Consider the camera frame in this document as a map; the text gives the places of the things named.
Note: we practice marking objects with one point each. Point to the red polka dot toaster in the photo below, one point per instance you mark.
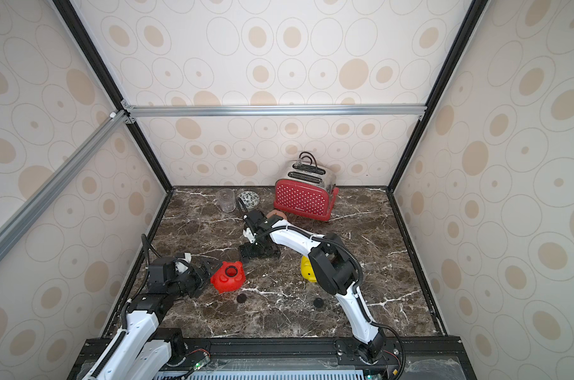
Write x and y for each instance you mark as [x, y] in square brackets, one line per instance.
[306, 189]

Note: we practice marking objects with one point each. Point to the aluminium frame rail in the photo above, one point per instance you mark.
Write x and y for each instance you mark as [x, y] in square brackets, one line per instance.
[283, 110]
[15, 228]

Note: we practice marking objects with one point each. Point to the yellow piggy bank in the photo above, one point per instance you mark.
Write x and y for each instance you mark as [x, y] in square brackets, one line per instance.
[307, 271]

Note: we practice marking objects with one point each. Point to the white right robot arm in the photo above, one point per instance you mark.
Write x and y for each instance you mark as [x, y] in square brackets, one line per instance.
[337, 272]

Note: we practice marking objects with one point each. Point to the floral patterned bowl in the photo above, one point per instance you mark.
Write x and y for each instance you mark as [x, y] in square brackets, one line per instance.
[247, 200]

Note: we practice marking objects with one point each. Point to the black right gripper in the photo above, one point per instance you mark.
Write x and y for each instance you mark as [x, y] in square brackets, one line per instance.
[258, 245]

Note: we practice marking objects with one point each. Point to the black round plug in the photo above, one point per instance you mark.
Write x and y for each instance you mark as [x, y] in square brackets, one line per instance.
[241, 298]
[318, 303]

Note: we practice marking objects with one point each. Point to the red piggy bank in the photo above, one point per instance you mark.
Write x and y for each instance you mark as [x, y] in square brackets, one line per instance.
[229, 277]

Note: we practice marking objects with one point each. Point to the aluminium frame rail back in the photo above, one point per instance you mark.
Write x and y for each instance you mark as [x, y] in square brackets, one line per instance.
[283, 110]

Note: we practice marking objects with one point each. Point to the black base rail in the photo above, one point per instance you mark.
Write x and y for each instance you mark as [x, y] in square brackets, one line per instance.
[316, 358]

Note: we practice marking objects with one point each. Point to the aluminium frame rail left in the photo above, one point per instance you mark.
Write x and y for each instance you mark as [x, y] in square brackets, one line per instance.
[15, 228]

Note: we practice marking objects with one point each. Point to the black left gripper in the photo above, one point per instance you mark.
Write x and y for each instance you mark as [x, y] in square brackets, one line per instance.
[201, 278]

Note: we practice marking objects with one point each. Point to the clear drinking glass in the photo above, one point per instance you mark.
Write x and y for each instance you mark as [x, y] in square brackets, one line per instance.
[226, 200]

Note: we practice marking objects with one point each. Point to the pink piggy bank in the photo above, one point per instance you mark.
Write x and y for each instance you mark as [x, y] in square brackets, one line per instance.
[278, 213]

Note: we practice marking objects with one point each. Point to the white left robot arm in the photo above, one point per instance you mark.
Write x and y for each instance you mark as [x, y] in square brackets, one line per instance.
[140, 348]

